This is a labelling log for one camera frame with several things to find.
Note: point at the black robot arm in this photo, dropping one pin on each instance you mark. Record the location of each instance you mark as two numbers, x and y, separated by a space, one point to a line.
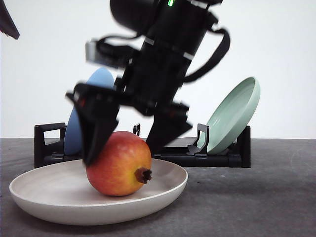
170 31

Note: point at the black plastic dish rack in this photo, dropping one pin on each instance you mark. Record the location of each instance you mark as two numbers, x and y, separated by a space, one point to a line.
49 142

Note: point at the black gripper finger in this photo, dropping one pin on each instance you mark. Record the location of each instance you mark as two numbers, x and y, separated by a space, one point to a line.
7 25

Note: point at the red yellow pomegranate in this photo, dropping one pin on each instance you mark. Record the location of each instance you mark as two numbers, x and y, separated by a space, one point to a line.
122 166

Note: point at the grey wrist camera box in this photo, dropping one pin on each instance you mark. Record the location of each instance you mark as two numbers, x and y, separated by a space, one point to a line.
97 51

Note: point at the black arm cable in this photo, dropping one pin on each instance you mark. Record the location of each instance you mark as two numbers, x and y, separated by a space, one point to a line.
219 60

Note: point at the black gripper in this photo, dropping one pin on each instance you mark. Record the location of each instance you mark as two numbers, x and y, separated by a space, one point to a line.
150 83

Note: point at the blue plate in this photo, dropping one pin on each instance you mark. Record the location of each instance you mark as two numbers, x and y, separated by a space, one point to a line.
74 144

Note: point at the white plate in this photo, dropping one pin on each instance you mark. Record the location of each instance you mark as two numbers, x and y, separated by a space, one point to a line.
60 192

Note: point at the green plate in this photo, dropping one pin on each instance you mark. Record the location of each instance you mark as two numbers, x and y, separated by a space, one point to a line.
231 115

